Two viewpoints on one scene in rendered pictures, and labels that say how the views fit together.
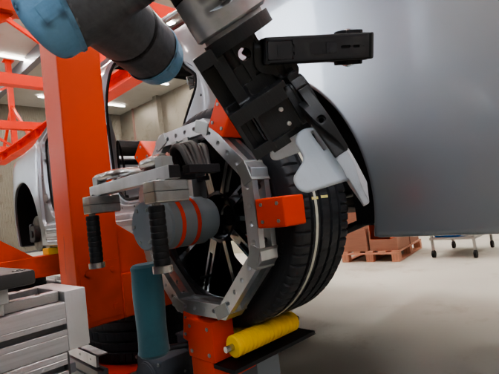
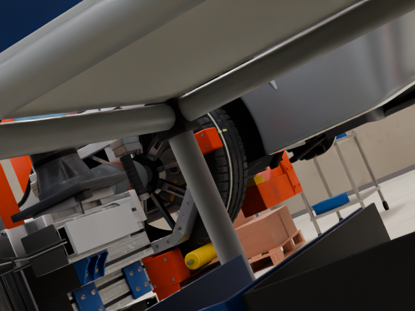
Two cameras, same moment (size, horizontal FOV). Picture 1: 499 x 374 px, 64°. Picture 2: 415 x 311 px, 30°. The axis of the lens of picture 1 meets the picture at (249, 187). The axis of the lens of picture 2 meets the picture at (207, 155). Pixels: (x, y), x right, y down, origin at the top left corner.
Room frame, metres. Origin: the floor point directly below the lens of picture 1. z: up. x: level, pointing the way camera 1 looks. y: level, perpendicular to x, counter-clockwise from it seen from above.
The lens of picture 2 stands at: (-1.41, 0.77, 0.63)
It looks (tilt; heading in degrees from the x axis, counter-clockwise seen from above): 4 degrees up; 341
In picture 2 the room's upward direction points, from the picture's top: 23 degrees counter-clockwise
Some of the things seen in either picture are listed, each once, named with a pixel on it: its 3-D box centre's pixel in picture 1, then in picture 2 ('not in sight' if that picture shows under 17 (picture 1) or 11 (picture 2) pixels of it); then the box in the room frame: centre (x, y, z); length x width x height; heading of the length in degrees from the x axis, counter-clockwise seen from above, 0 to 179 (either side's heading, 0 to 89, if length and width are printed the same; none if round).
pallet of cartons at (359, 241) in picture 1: (380, 229); (245, 231); (5.56, -1.74, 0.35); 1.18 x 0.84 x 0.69; 139
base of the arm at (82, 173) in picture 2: not in sight; (62, 174); (0.54, 0.46, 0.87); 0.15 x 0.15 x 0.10
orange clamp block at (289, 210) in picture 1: (280, 211); (203, 142); (0.94, -0.06, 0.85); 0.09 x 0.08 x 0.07; 45
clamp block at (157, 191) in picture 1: (166, 191); (125, 145); (0.90, 0.19, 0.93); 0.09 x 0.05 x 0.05; 135
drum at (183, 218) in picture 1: (177, 222); (116, 182); (1.11, 0.21, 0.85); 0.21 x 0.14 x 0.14; 135
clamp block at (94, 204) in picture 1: (101, 203); (46, 186); (1.14, 0.43, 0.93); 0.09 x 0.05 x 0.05; 135
